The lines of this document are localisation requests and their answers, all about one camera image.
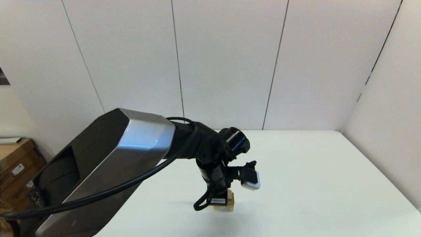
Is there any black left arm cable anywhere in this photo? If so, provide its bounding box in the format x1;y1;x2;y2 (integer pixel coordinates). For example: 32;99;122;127
0;117;215;221

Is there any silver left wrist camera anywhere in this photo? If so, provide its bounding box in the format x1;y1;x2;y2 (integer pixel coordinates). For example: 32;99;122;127
241;169;261;191

